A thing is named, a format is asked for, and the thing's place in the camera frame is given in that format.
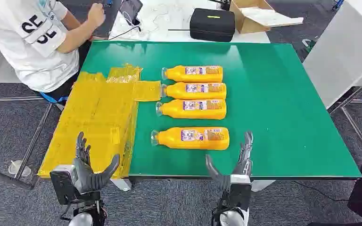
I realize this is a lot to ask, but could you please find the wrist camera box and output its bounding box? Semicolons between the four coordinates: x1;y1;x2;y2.
228;174;252;213
49;164;79;206

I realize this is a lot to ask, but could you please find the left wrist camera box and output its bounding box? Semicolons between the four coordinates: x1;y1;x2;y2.
49;164;79;206

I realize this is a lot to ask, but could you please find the black stand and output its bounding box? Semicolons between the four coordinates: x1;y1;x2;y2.
207;0;232;11

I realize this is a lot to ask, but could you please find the white cable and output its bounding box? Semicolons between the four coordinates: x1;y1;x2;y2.
122;11;171;35

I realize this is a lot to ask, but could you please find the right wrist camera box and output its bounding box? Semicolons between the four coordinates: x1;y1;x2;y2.
228;174;252;213

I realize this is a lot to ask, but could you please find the white table leg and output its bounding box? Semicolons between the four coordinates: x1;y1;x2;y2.
110;178;132;192
251;180;276;193

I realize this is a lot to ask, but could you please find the metal floor frame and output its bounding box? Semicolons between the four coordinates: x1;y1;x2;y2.
328;72;362;160
0;97;54;190

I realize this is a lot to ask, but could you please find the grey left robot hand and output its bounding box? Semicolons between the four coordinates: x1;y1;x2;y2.
73;131;120;194

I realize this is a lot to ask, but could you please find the white table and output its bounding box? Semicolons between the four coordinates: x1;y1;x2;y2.
108;0;271;44

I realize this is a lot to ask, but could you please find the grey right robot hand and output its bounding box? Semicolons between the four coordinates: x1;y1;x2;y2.
205;130;254;192

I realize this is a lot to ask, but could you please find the thin black floor cable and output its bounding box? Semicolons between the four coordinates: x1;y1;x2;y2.
293;181;351;202

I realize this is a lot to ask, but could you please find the person's hand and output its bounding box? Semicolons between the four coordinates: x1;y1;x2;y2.
86;2;107;29

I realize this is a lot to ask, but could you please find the orange drink bottle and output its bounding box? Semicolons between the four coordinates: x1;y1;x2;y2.
150;126;230;151
160;82;227;100
155;98;227;121
161;65;224;83

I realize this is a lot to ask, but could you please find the white foam board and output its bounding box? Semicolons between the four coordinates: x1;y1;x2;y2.
240;7;304;27

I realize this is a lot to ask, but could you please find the black carrying case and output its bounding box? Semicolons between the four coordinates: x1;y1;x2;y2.
189;8;236;43

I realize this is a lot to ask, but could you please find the open cardboard box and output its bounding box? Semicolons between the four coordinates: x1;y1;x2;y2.
230;0;304;34

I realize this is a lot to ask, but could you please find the green mat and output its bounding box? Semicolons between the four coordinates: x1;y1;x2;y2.
81;40;362;180

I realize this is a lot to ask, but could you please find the black tablet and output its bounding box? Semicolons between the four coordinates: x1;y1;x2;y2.
119;0;143;26

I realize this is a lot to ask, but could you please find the person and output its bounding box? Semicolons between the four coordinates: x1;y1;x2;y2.
0;0;107;104

